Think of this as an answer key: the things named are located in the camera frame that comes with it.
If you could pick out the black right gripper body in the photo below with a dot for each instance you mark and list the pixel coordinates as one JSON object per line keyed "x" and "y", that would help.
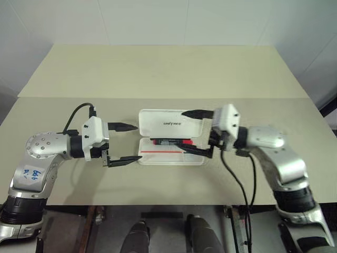
{"x": 219, "y": 141}

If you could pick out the dark grey background object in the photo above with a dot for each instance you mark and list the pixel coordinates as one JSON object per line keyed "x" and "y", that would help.
{"x": 329, "y": 104}

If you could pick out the red marker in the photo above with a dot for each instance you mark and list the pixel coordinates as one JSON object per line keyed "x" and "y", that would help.
{"x": 187, "y": 142}

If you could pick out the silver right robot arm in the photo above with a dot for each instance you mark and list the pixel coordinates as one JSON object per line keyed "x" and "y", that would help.
{"x": 289, "y": 163}

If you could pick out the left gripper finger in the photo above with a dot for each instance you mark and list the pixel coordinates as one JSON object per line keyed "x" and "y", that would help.
{"x": 123, "y": 160}
{"x": 121, "y": 127}

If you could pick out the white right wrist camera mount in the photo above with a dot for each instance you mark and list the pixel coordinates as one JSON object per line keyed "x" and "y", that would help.
{"x": 231, "y": 118}

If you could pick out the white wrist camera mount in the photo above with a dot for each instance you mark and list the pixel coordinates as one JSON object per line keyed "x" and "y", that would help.
{"x": 231, "y": 118}
{"x": 92, "y": 129}

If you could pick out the dark rounded shape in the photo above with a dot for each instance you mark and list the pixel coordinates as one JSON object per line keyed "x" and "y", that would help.
{"x": 204, "y": 234}
{"x": 138, "y": 237}

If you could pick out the white plastic pencil case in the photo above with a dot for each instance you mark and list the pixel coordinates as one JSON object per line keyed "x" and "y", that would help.
{"x": 163, "y": 123}

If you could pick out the rusty metal table frame leg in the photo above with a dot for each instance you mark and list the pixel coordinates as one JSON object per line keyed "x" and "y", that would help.
{"x": 90, "y": 226}
{"x": 234, "y": 229}

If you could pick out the black flat bar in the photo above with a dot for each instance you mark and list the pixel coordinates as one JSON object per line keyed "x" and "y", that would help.
{"x": 162, "y": 214}

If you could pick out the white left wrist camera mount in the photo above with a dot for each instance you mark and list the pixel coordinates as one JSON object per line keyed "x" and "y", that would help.
{"x": 92, "y": 129}

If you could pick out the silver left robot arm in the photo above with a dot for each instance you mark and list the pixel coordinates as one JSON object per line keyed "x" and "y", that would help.
{"x": 39, "y": 147}

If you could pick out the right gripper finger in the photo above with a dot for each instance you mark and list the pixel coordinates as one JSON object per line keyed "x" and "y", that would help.
{"x": 197, "y": 114}
{"x": 197, "y": 150}

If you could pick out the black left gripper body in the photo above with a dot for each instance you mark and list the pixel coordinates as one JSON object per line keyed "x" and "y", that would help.
{"x": 98, "y": 150}

